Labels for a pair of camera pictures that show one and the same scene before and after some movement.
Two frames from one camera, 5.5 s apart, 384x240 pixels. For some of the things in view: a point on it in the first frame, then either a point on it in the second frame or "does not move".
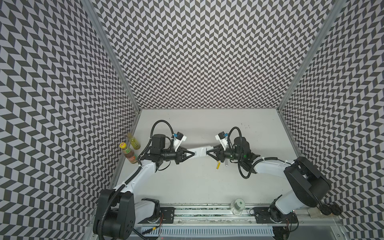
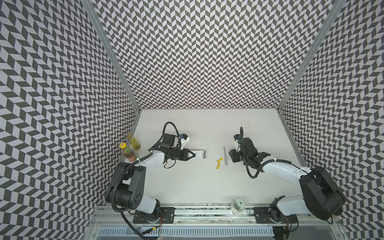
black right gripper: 222,153 to 238,154
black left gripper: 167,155 does not move
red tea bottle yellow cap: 128,153 does not move
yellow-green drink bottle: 134,143 does not move
